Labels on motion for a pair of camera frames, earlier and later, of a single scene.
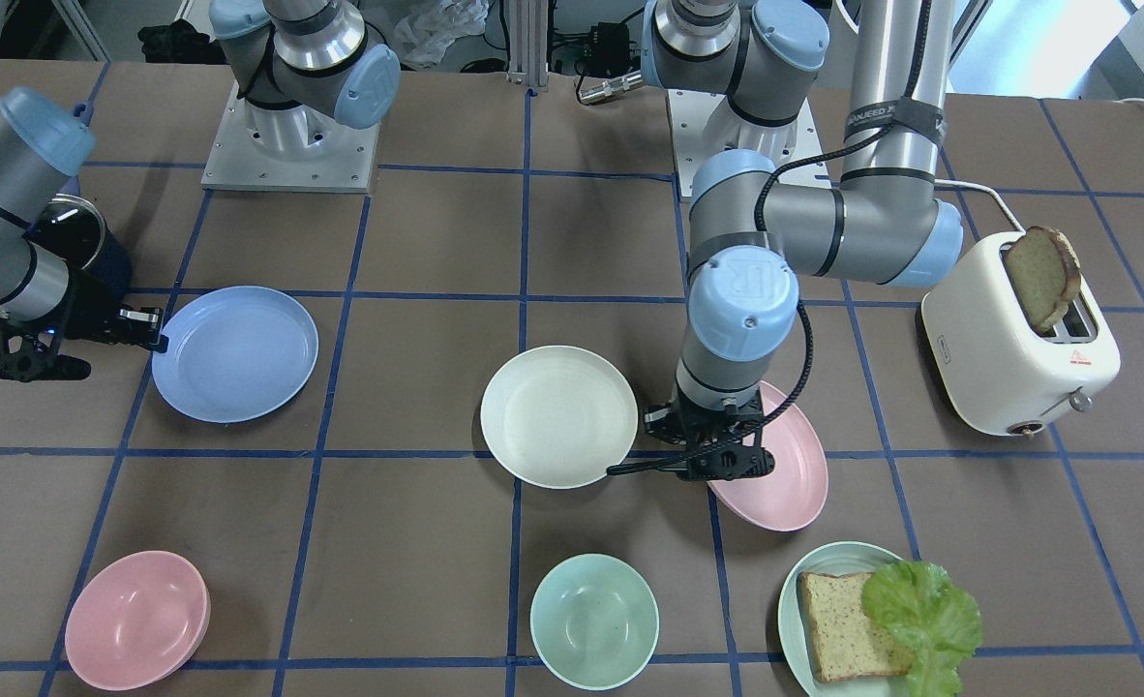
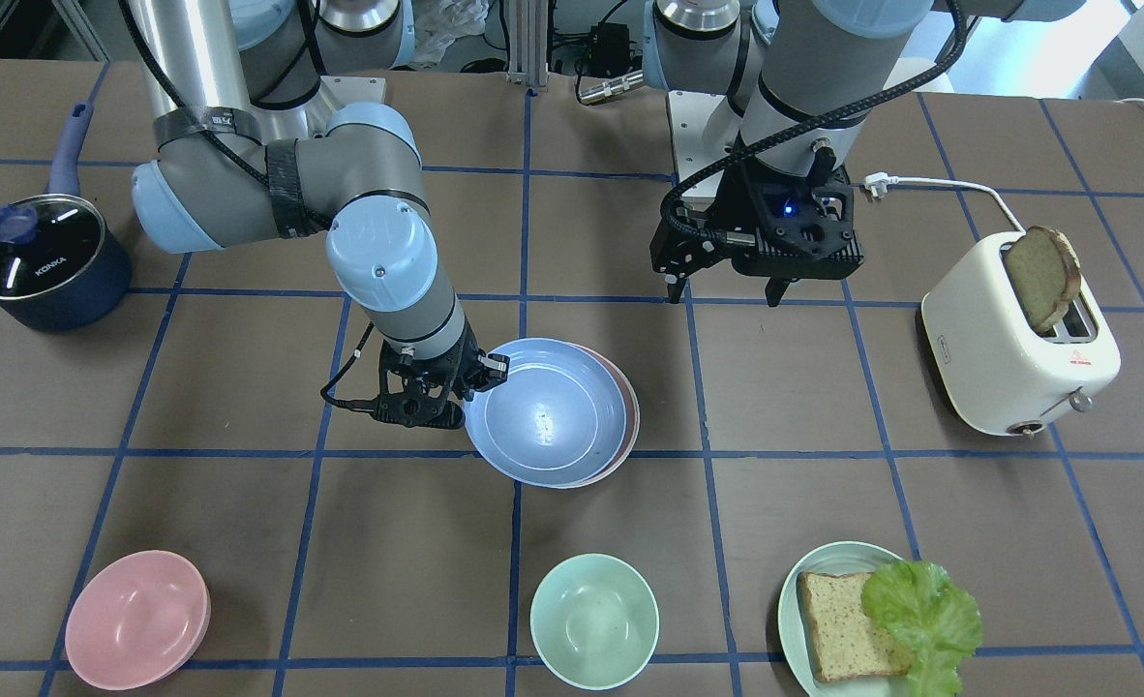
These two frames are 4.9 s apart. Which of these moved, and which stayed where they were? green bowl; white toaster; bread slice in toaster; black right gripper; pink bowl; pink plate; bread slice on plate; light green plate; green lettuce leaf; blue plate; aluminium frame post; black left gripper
Moved: black right gripper; black left gripper; blue plate; pink plate
Stayed: aluminium frame post; green lettuce leaf; pink bowl; bread slice on plate; bread slice in toaster; light green plate; white toaster; green bowl
